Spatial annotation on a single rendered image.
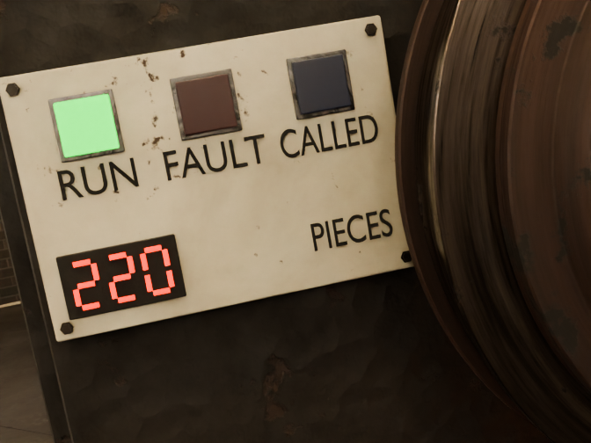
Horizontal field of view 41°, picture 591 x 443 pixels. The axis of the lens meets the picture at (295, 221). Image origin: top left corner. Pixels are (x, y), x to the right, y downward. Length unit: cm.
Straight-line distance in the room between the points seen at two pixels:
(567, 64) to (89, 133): 30
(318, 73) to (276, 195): 9
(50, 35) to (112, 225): 13
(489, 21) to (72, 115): 27
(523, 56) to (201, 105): 22
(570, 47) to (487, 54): 4
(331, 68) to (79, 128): 17
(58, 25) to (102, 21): 3
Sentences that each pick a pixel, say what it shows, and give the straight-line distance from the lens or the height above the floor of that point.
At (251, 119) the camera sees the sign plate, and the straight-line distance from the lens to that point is 55.
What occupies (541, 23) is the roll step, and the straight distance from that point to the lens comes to 45.
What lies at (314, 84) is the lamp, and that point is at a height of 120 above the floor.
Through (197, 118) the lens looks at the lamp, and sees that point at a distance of 54.
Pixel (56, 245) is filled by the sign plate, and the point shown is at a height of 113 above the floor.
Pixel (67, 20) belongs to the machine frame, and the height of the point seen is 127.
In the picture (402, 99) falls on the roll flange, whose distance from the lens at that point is 50.
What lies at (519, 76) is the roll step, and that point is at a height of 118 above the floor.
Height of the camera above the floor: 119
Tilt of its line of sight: 8 degrees down
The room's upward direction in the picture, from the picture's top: 10 degrees counter-clockwise
